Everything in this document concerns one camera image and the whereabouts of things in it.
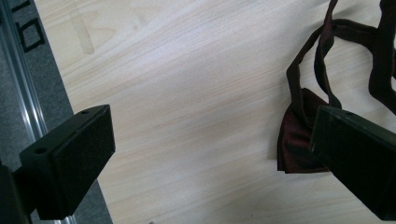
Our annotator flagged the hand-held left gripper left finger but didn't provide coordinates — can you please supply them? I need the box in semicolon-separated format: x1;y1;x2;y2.
12;104;117;221

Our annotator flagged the aluminium table edge rail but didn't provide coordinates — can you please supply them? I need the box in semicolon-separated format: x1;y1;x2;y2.
0;0;78;224

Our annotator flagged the dark red bow tie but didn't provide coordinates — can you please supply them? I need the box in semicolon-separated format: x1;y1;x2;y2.
276;0;396;175

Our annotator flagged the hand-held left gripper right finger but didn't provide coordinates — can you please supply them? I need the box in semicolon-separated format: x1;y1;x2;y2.
309;105;396;221

